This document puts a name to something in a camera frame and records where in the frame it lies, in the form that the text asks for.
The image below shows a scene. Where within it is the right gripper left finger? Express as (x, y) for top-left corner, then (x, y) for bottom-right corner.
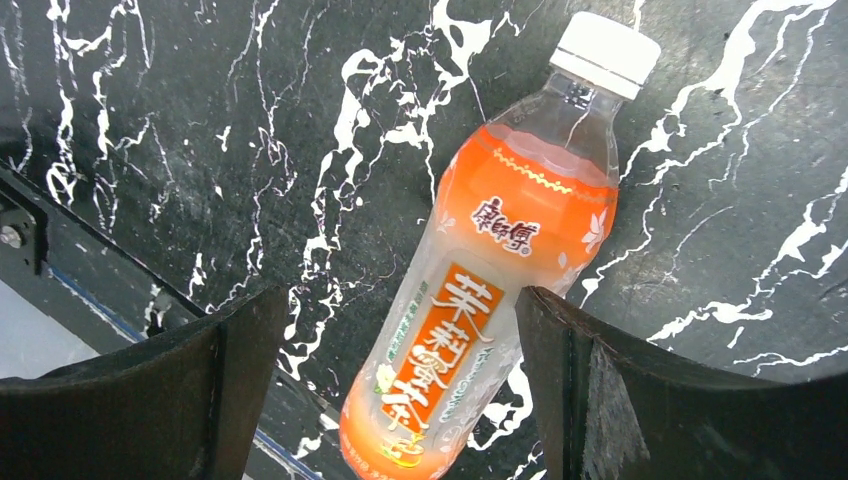
(1, 287), (287, 479)

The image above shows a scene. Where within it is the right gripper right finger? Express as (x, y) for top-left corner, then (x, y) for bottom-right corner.
(516, 287), (847, 479)

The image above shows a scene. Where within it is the orange drink bottle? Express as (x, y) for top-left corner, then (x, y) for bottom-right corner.
(339, 11), (661, 479)

